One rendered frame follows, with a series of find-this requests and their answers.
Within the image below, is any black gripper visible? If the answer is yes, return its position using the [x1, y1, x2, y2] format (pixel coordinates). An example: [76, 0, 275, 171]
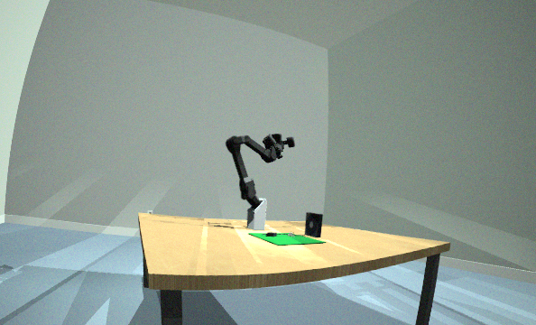
[276, 136, 295, 149]

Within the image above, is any black square fan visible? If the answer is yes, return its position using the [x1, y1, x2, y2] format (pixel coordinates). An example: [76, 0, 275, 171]
[304, 212, 323, 237]

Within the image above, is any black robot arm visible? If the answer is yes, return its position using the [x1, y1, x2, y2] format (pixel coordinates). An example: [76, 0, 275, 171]
[226, 134, 283, 209]

